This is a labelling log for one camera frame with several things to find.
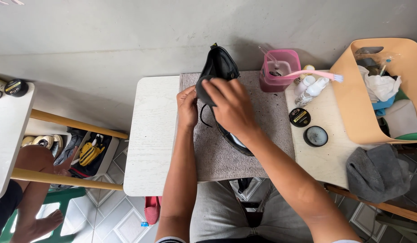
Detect red shoe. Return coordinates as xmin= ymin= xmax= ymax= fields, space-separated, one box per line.
xmin=144 ymin=196 xmax=162 ymax=226

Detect black polish tin lid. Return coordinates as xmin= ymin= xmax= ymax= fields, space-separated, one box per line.
xmin=289 ymin=108 xmax=312 ymax=128

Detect clear plastic stick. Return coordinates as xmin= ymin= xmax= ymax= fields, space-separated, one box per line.
xmin=258 ymin=45 xmax=280 ymax=69

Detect beige plastic basket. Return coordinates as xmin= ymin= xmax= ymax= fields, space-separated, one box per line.
xmin=330 ymin=38 xmax=417 ymax=145

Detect black strap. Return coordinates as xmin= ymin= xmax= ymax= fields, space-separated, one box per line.
xmin=237 ymin=178 xmax=254 ymax=195

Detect black leather boot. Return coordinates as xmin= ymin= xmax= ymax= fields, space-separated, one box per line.
xmin=196 ymin=43 xmax=255 ymax=157

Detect pink toothbrush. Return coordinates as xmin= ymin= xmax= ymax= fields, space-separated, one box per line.
xmin=269 ymin=70 xmax=344 ymax=83

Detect blue cloth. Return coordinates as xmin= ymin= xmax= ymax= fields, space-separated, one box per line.
xmin=372 ymin=95 xmax=397 ymax=110

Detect grey cloth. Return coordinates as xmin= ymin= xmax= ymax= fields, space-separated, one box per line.
xmin=346 ymin=143 xmax=411 ymax=204

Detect green plastic stool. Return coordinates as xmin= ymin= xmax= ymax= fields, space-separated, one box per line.
xmin=0 ymin=187 xmax=87 ymax=243

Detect white spray bottle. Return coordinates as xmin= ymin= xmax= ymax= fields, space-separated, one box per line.
xmin=295 ymin=77 xmax=330 ymax=108

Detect grey work mat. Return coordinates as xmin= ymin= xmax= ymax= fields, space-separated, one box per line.
xmin=179 ymin=70 xmax=296 ymax=183

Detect wooden bar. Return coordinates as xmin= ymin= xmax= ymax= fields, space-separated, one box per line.
xmin=325 ymin=183 xmax=417 ymax=225

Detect pink plastic container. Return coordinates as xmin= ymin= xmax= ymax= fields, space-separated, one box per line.
xmin=259 ymin=49 xmax=302 ymax=93

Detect dark grey garment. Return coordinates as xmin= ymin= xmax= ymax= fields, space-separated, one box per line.
xmin=53 ymin=128 xmax=88 ymax=167

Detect closed black polish tin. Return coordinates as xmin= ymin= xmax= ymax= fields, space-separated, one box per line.
xmin=4 ymin=79 xmax=29 ymax=98

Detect white side table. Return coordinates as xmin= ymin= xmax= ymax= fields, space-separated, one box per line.
xmin=0 ymin=82 xmax=129 ymax=202

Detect yellow bag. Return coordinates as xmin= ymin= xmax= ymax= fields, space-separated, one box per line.
xmin=79 ymin=141 xmax=106 ymax=167

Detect person's left hand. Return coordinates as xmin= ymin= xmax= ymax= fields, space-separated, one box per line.
xmin=176 ymin=85 xmax=199 ymax=131

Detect white sneakers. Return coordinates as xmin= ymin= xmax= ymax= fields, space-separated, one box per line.
xmin=21 ymin=135 xmax=64 ymax=158

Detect small white bottle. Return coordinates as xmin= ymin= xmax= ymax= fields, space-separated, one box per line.
xmin=294 ymin=75 xmax=316 ymax=97

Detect green plastic item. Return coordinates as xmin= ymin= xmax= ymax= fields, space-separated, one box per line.
xmin=394 ymin=132 xmax=417 ymax=142

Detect person's right hand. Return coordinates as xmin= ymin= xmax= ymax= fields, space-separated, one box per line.
xmin=202 ymin=78 xmax=260 ymax=140

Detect person's grey trousers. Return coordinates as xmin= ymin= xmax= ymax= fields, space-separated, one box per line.
xmin=190 ymin=180 xmax=314 ymax=243

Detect white storage bin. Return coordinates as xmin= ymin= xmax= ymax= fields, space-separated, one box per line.
xmin=69 ymin=130 xmax=121 ymax=179

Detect open black polish tin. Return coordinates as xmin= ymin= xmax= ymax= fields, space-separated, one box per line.
xmin=303 ymin=126 xmax=329 ymax=148

